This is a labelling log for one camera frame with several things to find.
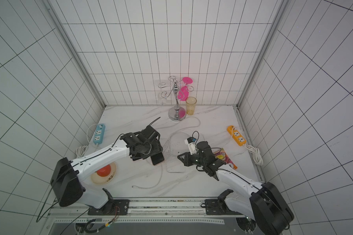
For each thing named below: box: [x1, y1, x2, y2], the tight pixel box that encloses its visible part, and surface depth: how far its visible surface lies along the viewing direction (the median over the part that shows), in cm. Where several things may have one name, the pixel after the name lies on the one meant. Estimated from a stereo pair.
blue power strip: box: [93, 123, 106, 145], surface depth 102 cm
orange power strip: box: [226, 124, 247, 147], surface depth 99 cm
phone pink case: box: [150, 151, 166, 166], surface depth 78 cm
